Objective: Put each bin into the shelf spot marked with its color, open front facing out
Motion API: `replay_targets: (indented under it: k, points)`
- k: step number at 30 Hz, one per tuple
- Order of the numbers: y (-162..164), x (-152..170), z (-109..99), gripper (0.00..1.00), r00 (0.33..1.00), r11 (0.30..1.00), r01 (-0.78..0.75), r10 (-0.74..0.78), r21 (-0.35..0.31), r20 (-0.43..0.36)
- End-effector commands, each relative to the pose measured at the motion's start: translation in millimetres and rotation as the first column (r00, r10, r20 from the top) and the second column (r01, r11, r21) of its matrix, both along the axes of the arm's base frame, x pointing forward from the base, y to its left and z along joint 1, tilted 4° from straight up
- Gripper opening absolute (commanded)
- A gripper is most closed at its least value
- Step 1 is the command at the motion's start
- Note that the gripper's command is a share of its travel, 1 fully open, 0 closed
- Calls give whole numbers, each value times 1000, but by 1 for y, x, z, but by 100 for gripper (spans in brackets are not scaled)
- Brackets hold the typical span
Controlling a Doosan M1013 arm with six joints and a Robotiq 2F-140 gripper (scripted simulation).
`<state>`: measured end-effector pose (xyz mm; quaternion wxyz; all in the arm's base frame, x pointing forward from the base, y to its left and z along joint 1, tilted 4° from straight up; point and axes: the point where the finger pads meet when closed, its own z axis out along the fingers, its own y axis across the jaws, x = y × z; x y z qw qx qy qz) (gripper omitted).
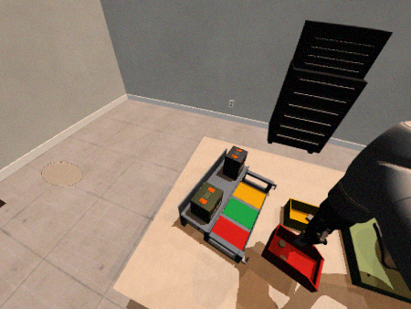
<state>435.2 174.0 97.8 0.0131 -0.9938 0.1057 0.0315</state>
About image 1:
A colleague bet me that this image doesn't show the yellow bin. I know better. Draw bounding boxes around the yellow bin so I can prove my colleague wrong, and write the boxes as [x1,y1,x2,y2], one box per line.
[283,198,319,231]

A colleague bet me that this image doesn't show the red bin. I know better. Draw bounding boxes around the red bin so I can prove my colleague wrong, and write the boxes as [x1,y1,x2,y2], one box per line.
[261,224,325,293]

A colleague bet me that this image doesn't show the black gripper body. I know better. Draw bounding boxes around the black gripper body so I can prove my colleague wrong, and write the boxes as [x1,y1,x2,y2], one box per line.
[317,198,356,235]

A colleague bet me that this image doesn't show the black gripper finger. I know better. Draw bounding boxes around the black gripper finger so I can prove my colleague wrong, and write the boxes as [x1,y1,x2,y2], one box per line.
[303,211,321,232]
[293,218,330,247]

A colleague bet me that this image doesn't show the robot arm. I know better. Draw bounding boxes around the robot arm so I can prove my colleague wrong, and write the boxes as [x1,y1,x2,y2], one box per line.
[328,122,411,292]

